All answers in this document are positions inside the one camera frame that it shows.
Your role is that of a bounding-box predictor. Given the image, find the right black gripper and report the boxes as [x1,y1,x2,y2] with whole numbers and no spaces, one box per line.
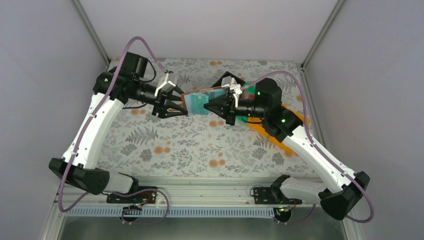
[204,93,268,126]

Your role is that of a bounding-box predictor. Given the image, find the brown leather card holder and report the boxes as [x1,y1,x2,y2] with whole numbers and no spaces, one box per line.
[181,86,226,116]

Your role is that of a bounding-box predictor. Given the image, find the teal credit card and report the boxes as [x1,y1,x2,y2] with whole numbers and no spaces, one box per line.
[190,93,209,116]

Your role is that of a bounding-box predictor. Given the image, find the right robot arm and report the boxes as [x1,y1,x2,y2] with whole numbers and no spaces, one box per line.
[203,77,370,220]

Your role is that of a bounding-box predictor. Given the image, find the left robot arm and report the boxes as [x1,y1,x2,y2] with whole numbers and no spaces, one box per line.
[48,52,187,203]

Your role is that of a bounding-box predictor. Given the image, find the black storage bin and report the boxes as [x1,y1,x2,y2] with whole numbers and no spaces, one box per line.
[211,71,246,93]

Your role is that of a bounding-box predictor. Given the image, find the green storage bin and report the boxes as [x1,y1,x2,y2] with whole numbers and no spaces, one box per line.
[236,86,260,124]

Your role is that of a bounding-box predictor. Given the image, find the orange storage bin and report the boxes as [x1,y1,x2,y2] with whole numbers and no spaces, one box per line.
[242,104,305,157]

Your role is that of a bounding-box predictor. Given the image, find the floral table mat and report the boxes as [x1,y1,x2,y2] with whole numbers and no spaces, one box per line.
[97,58,318,178]

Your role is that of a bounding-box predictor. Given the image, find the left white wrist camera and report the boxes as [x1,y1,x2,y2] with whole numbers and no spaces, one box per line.
[154,73,178,97]

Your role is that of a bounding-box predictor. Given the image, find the aluminium rail frame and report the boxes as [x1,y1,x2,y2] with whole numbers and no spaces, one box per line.
[64,176,313,219]

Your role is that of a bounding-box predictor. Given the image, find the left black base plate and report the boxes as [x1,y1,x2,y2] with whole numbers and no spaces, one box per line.
[106,186,158,205]

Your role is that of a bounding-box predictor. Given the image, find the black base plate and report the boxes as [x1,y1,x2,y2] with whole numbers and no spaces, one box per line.
[250,186,303,205]
[106,186,158,205]

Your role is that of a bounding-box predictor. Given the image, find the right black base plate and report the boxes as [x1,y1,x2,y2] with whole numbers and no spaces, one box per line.
[250,186,303,205]

